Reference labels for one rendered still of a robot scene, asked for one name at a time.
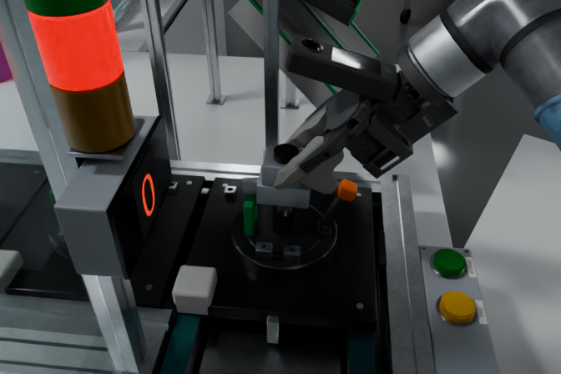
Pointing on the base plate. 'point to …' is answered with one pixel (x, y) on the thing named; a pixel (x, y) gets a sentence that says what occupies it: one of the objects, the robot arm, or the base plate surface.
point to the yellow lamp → (96, 116)
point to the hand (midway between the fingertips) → (280, 163)
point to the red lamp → (79, 48)
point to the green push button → (449, 262)
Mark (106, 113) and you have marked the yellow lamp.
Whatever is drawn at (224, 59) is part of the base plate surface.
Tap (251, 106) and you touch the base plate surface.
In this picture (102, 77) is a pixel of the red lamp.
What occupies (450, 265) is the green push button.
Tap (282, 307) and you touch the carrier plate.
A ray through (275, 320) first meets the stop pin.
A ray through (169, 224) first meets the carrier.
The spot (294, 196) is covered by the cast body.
